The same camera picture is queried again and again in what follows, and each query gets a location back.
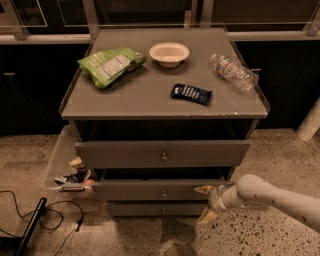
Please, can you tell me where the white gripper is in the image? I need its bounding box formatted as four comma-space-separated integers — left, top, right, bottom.
194, 185, 231, 225

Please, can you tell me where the grey drawer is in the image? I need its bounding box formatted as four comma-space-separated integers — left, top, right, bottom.
75, 140, 249, 168
107, 201, 207, 217
92, 167, 230, 201

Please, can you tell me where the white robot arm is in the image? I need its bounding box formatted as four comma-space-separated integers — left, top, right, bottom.
194, 174, 320, 232

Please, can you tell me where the grey drawer cabinet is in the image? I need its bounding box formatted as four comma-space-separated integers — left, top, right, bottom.
58, 27, 271, 181

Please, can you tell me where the grey bottom drawer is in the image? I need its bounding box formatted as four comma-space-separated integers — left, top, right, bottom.
107, 201, 207, 217

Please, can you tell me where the grey top drawer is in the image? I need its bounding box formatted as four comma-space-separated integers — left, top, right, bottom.
75, 140, 249, 168

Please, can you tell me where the dark blue snack bar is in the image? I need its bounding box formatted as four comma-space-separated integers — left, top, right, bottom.
170, 83, 212, 106

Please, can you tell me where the clear plastic water bottle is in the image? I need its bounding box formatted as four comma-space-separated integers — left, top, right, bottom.
211, 54, 258, 92

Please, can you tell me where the clear plastic storage bin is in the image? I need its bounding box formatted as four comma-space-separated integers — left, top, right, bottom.
44, 125, 96, 199

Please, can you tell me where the white paper bowl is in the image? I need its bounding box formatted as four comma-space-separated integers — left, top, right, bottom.
149, 42, 190, 68

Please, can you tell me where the green chip bag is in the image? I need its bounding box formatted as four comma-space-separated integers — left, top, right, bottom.
78, 47, 147, 89

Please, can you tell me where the black stand base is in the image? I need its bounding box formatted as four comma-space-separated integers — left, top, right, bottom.
0, 197, 47, 256

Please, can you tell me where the metal railing with glass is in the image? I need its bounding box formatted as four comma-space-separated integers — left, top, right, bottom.
0, 0, 320, 45

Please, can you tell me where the white cylindrical post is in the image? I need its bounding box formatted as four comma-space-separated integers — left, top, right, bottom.
296, 97, 320, 142

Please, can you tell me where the black cable on floor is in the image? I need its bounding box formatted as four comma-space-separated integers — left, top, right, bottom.
0, 190, 85, 256

